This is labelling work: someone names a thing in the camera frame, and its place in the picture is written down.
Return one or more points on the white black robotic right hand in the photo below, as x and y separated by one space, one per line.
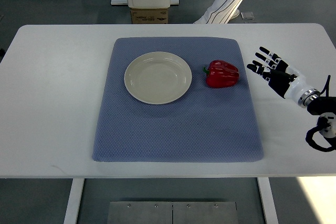
285 80

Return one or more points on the red bell pepper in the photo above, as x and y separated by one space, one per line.
221 74

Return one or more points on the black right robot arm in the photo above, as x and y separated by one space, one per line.
324 107

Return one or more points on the small grey floor plate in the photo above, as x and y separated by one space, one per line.
247 15

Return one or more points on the cream round plate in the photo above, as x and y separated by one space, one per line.
157 78

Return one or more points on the blue textured mat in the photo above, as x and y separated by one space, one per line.
204 125

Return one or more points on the right white table leg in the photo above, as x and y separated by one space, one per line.
267 200

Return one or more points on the white table leg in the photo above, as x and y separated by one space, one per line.
74 201
267 200

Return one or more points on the cardboard box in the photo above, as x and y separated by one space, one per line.
149 16

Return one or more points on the left white table leg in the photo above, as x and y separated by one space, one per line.
74 201

